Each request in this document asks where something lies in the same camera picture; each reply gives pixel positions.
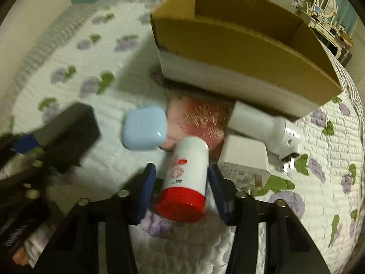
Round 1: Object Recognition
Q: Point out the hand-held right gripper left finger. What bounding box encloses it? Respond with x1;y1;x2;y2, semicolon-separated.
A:
34;163;157;274

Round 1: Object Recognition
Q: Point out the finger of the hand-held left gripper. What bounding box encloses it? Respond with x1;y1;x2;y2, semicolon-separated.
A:
0;174;62;223
0;133;43;174

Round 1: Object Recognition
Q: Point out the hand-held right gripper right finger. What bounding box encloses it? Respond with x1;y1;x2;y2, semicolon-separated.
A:
208;166;332;274

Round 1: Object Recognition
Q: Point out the white bottle with red cap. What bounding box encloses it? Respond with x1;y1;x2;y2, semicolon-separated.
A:
155;136;210;223

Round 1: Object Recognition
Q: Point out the brown cardboard box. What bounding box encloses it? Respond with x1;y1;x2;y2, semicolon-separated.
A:
150;0;343;118

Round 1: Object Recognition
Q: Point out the white square charger plug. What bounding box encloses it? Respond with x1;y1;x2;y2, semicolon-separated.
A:
217;134;271;197

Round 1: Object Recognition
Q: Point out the light blue earbuds case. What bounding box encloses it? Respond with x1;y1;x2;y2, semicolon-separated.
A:
122;105;168;151

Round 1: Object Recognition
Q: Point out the floral quilted bedspread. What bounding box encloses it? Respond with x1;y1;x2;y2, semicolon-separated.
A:
0;0;365;274

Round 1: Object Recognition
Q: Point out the pink packet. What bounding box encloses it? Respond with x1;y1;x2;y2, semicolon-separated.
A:
162;95;238;158

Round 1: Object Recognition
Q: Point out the white cylindrical plug adapter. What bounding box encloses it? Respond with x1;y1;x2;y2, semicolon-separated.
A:
227;100;303;173

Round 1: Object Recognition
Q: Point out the white dressing table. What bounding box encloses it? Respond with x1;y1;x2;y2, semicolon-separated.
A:
306;14;355;59

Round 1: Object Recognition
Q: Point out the round vanity mirror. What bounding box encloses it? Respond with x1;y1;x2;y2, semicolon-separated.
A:
312;0;339;18

